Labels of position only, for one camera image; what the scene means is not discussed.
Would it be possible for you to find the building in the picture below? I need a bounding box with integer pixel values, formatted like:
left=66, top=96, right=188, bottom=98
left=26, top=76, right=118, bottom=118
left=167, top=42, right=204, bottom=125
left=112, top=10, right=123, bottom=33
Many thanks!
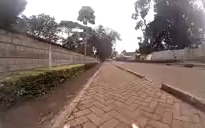
left=117, top=50, right=142, bottom=62

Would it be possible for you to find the red brick path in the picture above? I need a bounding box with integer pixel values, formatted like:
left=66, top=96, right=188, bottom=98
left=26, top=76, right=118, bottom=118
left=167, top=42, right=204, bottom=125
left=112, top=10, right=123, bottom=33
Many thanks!
left=60, top=61, right=205, bottom=128

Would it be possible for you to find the row of trees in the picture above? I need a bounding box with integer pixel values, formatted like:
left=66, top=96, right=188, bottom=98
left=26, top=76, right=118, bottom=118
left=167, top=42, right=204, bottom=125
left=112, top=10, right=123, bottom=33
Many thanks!
left=0, top=0, right=123, bottom=63

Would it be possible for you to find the pale path edging kerb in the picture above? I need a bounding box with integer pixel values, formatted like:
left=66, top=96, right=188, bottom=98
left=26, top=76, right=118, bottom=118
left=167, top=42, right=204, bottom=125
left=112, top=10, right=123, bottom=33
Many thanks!
left=48, top=63, right=103, bottom=128

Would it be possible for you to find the low green hedge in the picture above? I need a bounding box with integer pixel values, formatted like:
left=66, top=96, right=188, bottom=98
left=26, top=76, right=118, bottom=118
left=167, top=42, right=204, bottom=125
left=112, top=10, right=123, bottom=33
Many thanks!
left=0, top=62, right=98, bottom=100

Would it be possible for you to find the grey concrete kerb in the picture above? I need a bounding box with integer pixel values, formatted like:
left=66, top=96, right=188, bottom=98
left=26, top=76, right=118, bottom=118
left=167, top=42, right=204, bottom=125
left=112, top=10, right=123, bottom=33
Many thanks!
left=111, top=62, right=205, bottom=116

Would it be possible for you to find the brown dirt strip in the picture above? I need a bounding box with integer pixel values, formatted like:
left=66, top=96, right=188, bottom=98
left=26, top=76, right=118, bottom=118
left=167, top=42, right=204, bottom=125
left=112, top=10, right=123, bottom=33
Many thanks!
left=0, top=63, right=102, bottom=128

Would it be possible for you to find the large dark tree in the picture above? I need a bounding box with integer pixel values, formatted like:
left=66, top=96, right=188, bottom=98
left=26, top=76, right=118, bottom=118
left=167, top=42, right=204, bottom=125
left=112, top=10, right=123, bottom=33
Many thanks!
left=131, top=0, right=205, bottom=56

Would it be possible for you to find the grey asphalt road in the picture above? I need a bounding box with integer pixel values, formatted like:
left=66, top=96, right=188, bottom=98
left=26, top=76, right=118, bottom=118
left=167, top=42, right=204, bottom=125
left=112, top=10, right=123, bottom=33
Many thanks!
left=111, top=60, right=205, bottom=105

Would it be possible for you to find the grey stone block wall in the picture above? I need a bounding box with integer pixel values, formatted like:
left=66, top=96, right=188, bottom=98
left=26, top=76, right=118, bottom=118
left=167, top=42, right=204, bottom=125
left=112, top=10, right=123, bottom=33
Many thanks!
left=0, top=26, right=98, bottom=75

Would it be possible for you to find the pale concrete wall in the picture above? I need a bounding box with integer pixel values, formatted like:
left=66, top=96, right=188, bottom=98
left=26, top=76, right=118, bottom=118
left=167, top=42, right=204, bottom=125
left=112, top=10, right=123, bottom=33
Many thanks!
left=145, top=43, right=205, bottom=63

